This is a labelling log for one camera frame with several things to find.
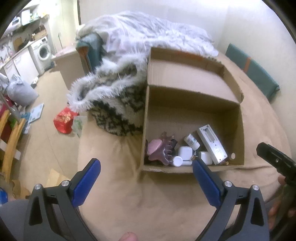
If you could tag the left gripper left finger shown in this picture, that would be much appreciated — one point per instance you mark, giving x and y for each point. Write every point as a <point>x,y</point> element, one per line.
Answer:
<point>41,221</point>

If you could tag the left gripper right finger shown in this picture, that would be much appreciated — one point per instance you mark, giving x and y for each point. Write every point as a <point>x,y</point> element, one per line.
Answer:
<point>240,212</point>

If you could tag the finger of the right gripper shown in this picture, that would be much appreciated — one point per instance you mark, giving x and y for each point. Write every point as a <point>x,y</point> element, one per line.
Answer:
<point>283,164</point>

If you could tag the pink hair claw clip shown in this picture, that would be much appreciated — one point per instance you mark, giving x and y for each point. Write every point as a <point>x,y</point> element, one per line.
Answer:
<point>166,150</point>

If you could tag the pink nail polish bottle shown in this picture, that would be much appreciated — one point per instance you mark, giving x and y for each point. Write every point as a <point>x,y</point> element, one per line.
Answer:
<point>224,163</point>

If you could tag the person's right hand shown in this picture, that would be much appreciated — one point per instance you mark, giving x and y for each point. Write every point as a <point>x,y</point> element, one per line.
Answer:
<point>276,205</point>

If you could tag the person's left hand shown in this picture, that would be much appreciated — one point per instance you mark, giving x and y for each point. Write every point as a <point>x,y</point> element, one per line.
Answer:
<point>129,236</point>

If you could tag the white thermostat device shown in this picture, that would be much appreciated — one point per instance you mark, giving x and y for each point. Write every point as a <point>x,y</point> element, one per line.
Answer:
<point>212,144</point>

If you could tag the teal cushion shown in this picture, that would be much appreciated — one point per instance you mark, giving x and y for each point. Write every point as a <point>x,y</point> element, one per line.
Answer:
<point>268,86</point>

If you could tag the white charger adapter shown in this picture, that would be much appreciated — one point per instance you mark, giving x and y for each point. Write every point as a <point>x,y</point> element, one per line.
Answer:
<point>205,157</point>

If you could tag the red bag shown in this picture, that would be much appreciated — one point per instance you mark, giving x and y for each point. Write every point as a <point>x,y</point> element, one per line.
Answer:
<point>64,120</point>

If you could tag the white pill bottle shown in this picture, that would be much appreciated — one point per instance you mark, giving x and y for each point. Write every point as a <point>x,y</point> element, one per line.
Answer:
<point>177,161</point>

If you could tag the white earbuds case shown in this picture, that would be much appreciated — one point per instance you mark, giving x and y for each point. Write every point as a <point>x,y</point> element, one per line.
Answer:
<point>186,154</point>

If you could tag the white labelled tube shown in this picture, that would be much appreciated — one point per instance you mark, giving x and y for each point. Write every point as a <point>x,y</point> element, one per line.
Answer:
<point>192,142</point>

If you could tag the white bathroom scale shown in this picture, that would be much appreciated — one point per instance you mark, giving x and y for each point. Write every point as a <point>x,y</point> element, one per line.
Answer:
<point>35,113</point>

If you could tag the pink compact mirror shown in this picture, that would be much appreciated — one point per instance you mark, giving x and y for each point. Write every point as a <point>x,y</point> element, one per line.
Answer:
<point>153,145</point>

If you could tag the grey laundry bag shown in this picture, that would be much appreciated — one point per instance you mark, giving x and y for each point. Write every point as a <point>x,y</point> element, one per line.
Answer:
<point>20,92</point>

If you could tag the cardboard box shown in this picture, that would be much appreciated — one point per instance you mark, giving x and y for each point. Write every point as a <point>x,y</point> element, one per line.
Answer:
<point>187,91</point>

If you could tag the shaggy white black blanket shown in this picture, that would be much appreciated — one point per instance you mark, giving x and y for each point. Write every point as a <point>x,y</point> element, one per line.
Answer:
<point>114,94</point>

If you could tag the white washing machine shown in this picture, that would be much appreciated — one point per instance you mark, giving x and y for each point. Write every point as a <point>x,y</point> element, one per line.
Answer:
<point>41,55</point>

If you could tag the white duvet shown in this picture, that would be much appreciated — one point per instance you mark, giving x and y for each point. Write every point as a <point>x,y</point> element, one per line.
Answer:
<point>131,32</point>

